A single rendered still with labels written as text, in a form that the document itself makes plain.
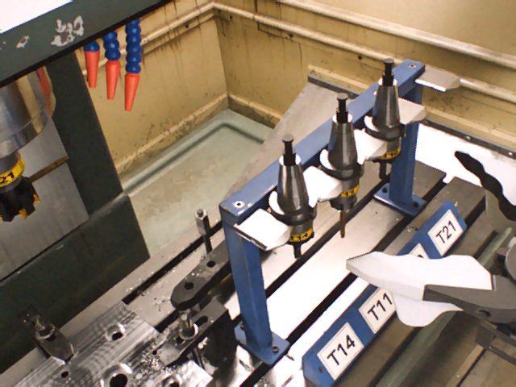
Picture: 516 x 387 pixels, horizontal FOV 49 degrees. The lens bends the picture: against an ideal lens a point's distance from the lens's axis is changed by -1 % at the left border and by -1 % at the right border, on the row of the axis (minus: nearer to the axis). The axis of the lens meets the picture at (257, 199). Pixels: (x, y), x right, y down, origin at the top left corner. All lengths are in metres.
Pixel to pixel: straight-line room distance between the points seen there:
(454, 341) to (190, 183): 0.97
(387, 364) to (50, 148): 0.74
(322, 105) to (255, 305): 0.88
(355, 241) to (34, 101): 0.77
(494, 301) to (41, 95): 0.40
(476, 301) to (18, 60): 0.30
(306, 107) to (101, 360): 0.99
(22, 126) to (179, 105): 1.41
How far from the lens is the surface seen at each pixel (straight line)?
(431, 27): 1.41
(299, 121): 1.64
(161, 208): 1.76
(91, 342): 0.97
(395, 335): 1.02
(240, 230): 0.74
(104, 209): 1.36
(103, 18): 0.38
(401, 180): 1.17
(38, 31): 0.36
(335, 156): 0.80
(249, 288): 0.86
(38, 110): 0.53
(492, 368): 1.23
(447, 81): 1.02
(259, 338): 0.96
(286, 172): 0.71
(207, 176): 1.83
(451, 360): 1.19
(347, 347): 0.96
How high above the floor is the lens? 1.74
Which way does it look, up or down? 42 degrees down
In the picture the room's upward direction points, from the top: 8 degrees counter-clockwise
